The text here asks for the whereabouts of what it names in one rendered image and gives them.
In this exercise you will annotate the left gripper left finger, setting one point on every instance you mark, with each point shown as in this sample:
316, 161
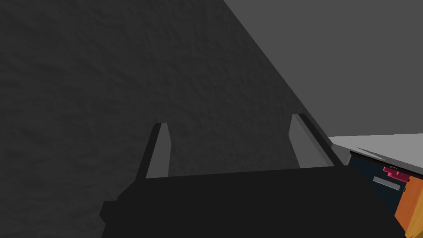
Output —
158, 155

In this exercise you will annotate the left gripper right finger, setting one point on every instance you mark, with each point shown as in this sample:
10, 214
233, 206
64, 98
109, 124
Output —
310, 145

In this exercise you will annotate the orange wooden cabinet with dark front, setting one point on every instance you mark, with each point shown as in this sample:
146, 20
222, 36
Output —
408, 205

